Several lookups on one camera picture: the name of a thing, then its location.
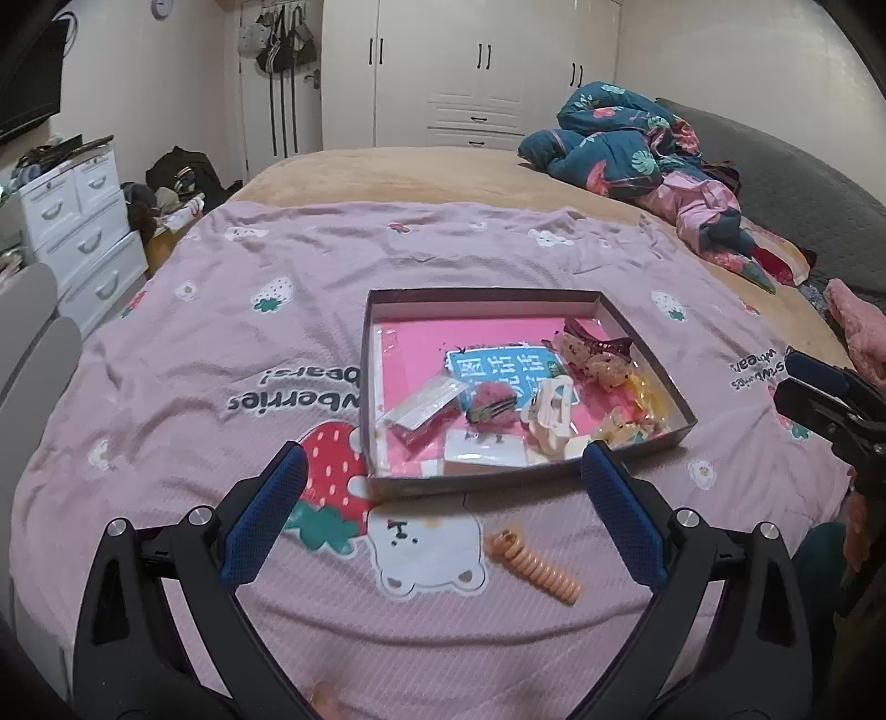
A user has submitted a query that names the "door with hanging bags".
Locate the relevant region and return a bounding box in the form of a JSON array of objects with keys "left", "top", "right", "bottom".
[{"left": 237, "top": 0, "right": 326, "bottom": 182}]

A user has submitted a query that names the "pink printed blanket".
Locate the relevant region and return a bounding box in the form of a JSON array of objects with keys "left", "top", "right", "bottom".
[{"left": 10, "top": 200, "right": 859, "bottom": 720}]

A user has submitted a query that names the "teal floral quilt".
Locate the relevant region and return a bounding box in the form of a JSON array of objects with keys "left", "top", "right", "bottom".
[{"left": 518, "top": 81, "right": 705, "bottom": 202}]

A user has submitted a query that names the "white earring card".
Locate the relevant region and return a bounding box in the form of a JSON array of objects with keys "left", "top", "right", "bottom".
[{"left": 443, "top": 428, "right": 530, "bottom": 472}]

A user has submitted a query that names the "pile of clothes on floor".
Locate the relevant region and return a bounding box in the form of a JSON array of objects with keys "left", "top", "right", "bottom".
[{"left": 145, "top": 147, "right": 243, "bottom": 209}]

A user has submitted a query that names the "grey headboard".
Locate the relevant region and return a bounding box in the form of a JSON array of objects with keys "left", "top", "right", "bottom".
[{"left": 654, "top": 97, "right": 886, "bottom": 309}]

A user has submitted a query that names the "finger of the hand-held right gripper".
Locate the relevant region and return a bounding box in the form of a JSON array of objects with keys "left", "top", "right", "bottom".
[
  {"left": 774, "top": 379, "right": 868, "bottom": 452},
  {"left": 785, "top": 352, "right": 850, "bottom": 397}
]

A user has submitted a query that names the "orange spiral hair tie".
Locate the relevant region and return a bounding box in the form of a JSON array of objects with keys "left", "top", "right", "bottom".
[{"left": 483, "top": 528, "right": 583, "bottom": 608}]

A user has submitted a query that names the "black television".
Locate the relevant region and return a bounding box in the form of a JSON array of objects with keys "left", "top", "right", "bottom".
[{"left": 0, "top": 20, "right": 65, "bottom": 144}]

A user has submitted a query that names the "grey cardboard box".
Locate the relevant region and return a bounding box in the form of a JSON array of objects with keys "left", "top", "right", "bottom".
[{"left": 363, "top": 287, "right": 697, "bottom": 501}]

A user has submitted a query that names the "person's leg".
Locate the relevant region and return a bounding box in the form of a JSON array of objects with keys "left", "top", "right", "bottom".
[{"left": 792, "top": 521, "right": 886, "bottom": 628}]

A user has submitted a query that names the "crumpled floral blanket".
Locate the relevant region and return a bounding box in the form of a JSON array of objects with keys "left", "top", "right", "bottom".
[{"left": 239, "top": 145, "right": 854, "bottom": 368}]

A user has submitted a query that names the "dark red hair claw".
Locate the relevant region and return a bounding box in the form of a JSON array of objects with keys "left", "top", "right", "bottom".
[{"left": 562, "top": 317, "right": 632, "bottom": 356}]

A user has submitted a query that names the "white wardrobe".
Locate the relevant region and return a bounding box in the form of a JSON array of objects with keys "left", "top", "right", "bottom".
[{"left": 374, "top": 0, "right": 622, "bottom": 151}]

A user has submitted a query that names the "grey chair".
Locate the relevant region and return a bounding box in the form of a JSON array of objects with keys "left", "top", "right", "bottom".
[{"left": 0, "top": 263, "right": 85, "bottom": 420}]

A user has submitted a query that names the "clear plastic bag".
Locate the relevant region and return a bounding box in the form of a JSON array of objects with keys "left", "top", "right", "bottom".
[{"left": 594, "top": 376, "right": 677, "bottom": 449}]

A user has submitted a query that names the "cream hair claw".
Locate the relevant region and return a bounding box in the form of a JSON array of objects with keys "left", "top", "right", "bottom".
[{"left": 522, "top": 376, "right": 577, "bottom": 456}]

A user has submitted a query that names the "white drawer unit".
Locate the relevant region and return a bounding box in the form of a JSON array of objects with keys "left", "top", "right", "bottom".
[{"left": 17, "top": 145, "right": 148, "bottom": 338}]

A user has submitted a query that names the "clear card packet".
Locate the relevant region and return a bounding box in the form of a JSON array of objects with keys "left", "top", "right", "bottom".
[{"left": 383, "top": 377, "right": 468, "bottom": 430}]

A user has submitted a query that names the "pink floral clothing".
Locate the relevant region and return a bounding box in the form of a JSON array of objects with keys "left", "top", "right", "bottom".
[{"left": 635, "top": 162, "right": 812, "bottom": 293}]

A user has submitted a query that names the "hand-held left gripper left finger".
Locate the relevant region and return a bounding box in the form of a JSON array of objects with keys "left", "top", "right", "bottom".
[{"left": 72, "top": 441, "right": 312, "bottom": 720}]

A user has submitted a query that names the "pink fluffy hair clip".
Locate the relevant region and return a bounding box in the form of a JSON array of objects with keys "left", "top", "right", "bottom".
[{"left": 462, "top": 383, "right": 522, "bottom": 425}]

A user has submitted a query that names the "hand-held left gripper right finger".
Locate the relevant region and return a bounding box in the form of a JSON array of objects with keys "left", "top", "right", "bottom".
[{"left": 580, "top": 441, "right": 815, "bottom": 720}]

